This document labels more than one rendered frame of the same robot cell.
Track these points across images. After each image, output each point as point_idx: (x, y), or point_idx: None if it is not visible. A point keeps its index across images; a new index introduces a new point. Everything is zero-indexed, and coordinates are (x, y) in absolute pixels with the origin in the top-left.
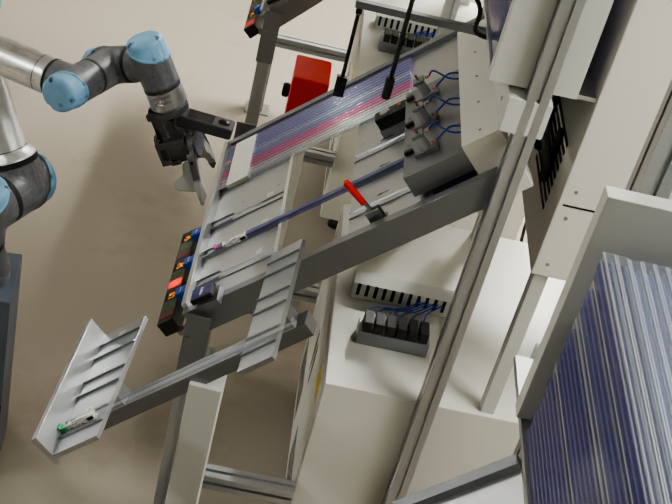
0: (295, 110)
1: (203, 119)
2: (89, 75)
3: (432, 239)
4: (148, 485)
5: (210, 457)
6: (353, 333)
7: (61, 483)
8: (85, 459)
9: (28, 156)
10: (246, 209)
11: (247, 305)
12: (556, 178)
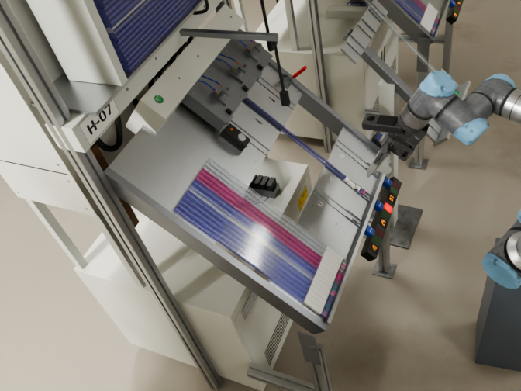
0: (270, 284)
1: (386, 117)
2: (481, 85)
3: (180, 278)
4: (382, 313)
5: (341, 332)
6: (278, 195)
7: (435, 316)
8: (420, 333)
9: (512, 235)
10: (337, 209)
11: None
12: (187, 40)
